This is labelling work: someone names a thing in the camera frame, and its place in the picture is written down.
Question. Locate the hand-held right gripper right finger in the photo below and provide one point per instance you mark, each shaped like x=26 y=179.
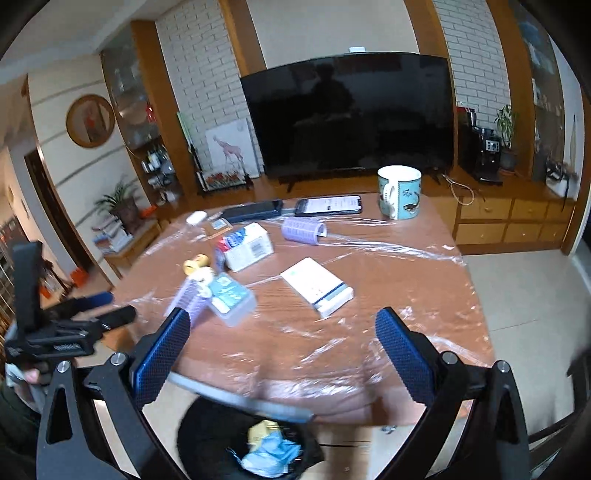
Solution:
x=406 y=360

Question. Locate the low wooden bench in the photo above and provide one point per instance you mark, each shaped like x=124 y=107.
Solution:
x=138 y=242

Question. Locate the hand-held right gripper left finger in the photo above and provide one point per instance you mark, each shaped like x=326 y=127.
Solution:
x=159 y=357

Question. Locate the smartphone with lit screen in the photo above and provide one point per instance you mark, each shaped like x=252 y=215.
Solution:
x=328 y=205

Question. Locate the giraffe picture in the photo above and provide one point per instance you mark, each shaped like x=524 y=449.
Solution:
x=231 y=147

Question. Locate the small white device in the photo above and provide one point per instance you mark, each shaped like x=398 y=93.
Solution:
x=355 y=49

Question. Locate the small brown cardboard box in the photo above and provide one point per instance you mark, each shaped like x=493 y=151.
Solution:
x=218 y=226

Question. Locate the white box with blue stripe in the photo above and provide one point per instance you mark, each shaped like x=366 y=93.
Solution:
x=314 y=281

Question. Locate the person's left hand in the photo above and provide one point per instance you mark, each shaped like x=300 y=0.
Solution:
x=33 y=376

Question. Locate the tall wooden shelf cabinet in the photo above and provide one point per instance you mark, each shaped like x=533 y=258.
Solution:
x=545 y=115

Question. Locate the round wall plaque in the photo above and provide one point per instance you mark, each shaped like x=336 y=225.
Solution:
x=90 y=121

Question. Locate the black flat television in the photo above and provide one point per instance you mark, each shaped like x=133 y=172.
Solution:
x=346 y=120

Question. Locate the framed red flower picture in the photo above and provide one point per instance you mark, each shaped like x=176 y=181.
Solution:
x=221 y=179

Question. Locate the potted plant in dark pot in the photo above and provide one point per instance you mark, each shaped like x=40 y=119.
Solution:
x=122 y=207

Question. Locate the crumpled yellow wrapper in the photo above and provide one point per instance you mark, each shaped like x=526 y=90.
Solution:
x=262 y=429

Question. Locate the patterned teal mug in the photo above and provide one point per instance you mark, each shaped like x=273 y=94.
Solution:
x=401 y=194

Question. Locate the dark ornament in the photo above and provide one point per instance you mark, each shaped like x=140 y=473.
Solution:
x=561 y=173

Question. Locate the small leafy potted plant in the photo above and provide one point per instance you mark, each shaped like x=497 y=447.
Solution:
x=507 y=134

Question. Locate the small white case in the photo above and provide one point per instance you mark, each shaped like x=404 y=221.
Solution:
x=196 y=218

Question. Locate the stack of books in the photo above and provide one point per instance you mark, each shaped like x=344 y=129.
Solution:
x=111 y=237

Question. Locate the black coffee machine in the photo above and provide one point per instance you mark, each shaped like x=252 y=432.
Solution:
x=485 y=154

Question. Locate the clear plastic box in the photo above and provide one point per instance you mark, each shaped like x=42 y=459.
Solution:
x=233 y=300

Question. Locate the wooden television cabinet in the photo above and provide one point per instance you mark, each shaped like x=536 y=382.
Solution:
x=485 y=217

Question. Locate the crumpled blue wrapper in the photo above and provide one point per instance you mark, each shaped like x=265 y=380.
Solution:
x=272 y=457

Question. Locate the grey chair backrest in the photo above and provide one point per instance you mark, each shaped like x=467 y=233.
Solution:
x=240 y=399

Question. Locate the wooden glass display cabinet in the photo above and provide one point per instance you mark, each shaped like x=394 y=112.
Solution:
x=138 y=92

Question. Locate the black trash bin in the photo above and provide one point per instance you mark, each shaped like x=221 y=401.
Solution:
x=207 y=443

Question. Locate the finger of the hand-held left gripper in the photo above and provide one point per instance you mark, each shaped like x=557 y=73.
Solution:
x=117 y=317
x=90 y=301

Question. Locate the small yellow bottle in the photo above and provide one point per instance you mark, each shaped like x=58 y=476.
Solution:
x=196 y=265

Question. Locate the clear plastic sheet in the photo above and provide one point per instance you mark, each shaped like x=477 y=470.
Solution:
x=392 y=258

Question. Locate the blue white medicine box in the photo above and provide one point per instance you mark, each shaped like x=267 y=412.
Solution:
x=247 y=247

